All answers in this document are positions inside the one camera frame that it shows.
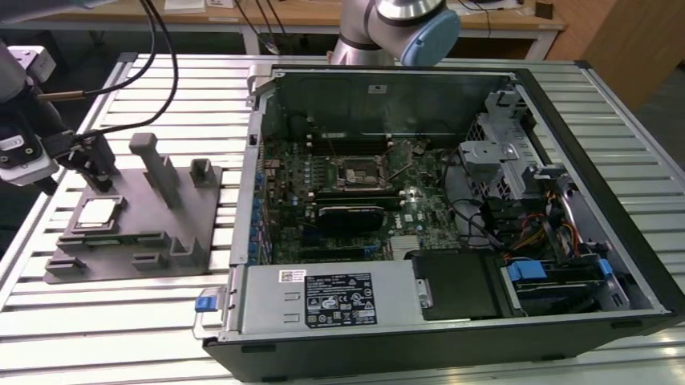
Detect silver CPU chip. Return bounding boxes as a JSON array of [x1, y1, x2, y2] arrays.
[[73, 199, 126, 229]]

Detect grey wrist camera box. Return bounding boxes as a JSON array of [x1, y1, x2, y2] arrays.
[[8, 45, 57, 77]]

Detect green motherboard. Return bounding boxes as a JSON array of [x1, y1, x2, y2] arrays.
[[255, 134, 470, 266]]

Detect orange yellow power wires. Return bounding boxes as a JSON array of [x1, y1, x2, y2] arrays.
[[513, 212, 582, 261]]

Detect CPU socket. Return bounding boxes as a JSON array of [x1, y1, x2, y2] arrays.
[[331, 154, 391, 193]]

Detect green RAM stick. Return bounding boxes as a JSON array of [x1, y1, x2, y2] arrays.
[[318, 196, 402, 207]]

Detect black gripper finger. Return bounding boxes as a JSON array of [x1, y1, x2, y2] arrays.
[[67, 131, 116, 192], [32, 175, 56, 197]]

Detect metal socket cover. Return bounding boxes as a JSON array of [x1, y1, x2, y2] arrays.
[[378, 137, 429, 181]]

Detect black plastic shroud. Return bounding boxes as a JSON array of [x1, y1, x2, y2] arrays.
[[411, 247, 523, 322]]

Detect brown wooden cabinet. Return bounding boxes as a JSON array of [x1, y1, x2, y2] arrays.
[[547, 0, 685, 117]]

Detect black PC case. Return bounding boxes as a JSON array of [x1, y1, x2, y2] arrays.
[[202, 63, 685, 382]]

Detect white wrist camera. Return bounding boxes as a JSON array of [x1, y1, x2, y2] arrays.
[[0, 134, 57, 186]]

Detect silver chipset heatsink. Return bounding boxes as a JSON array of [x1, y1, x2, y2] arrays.
[[390, 236, 422, 261]]

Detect white paper box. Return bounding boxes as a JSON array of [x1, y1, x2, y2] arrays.
[[163, 0, 208, 14]]

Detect black graphics card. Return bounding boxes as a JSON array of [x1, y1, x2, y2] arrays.
[[315, 204, 386, 236]]

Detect blue disk carrier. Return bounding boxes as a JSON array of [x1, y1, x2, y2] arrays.
[[507, 258, 614, 286]]

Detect grey power supply unit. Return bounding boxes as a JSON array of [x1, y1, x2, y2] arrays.
[[235, 259, 425, 334]]

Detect black camera cable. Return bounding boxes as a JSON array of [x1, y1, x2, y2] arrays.
[[40, 0, 183, 161], [35, 0, 162, 102]]

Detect grey parts rack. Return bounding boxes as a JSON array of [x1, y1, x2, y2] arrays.
[[43, 132, 224, 285]]

